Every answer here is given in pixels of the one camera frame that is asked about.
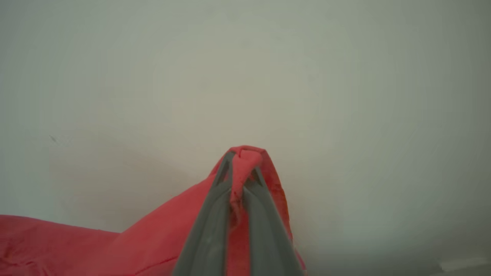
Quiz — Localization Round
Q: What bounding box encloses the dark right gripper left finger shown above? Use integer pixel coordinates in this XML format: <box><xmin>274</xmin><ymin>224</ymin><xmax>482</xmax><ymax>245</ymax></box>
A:
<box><xmin>171</xmin><ymin>151</ymin><xmax>235</xmax><ymax>276</ymax></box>

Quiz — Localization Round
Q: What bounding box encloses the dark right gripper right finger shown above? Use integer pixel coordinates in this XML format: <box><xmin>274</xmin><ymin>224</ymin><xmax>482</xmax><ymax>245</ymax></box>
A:
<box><xmin>242</xmin><ymin>167</ymin><xmax>303</xmax><ymax>276</ymax></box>

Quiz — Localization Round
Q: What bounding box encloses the red white basketball jersey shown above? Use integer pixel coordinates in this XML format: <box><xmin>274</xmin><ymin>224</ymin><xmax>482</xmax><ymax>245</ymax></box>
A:
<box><xmin>0</xmin><ymin>145</ymin><xmax>307</xmax><ymax>276</ymax></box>

